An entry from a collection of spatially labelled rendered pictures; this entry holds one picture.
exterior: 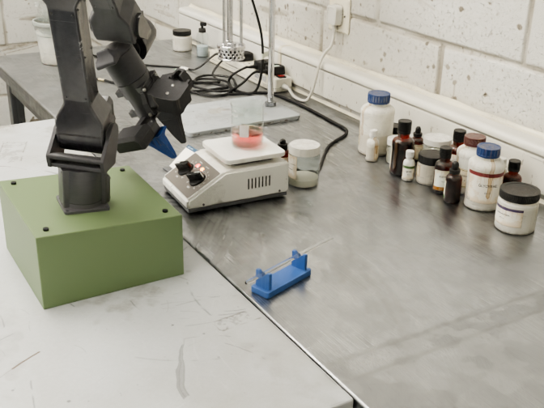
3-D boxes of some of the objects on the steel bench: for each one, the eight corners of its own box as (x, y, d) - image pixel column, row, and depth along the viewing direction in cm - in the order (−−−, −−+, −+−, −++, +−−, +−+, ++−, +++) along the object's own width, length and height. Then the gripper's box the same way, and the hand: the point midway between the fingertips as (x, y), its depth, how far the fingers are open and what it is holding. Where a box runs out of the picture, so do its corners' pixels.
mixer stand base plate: (189, 137, 174) (189, 133, 173) (154, 113, 189) (153, 109, 189) (301, 118, 188) (302, 114, 187) (261, 97, 203) (261, 94, 203)
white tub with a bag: (88, 65, 231) (82, -9, 223) (38, 69, 227) (31, -7, 218) (80, 54, 244) (74, -16, 235) (33, 57, 239) (26, -14, 230)
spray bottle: (210, 55, 246) (210, 21, 242) (204, 57, 243) (204, 23, 239) (200, 53, 248) (199, 20, 243) (194, 56, 245) (193, 22, 240)
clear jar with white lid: (314, 176, 153) (316, 138, 150) (321, 188, 148) (324, 148, 145) (284, 178, 152) (286, 139, 149) (291, 189, 147) (292, 150, 144)
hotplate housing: (188, 215, 135) (186, 173, 132) (162, 189, 146) (160, 149, 143) (299, 195, 145) (300, 155, 142) (267, 171, 155) (268, 133, 152)
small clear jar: (418, 170, 158) (422, 140, 155) (422, 161, 163) (424, 131, 160) (448, 174, 156) (451, 142, 153) (449, 164, 161) (453, 133, 159)
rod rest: (267, 299, 110) (268, 278, 109) (249, 291, 112) (250, 269, 111) (312, 274, 117) (312, 253, 116) (294, 267, 119) (295, 246, 118)
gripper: (142, 47, 132) (187, 119, 141) (89, 115, 120) (141, 189, 129) (171, 40, 129) (214, 113, 137) (118, 108, 117) (170, 184, 125)
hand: (169, 134), depth 131 cm, fingers open, 4 cm apart
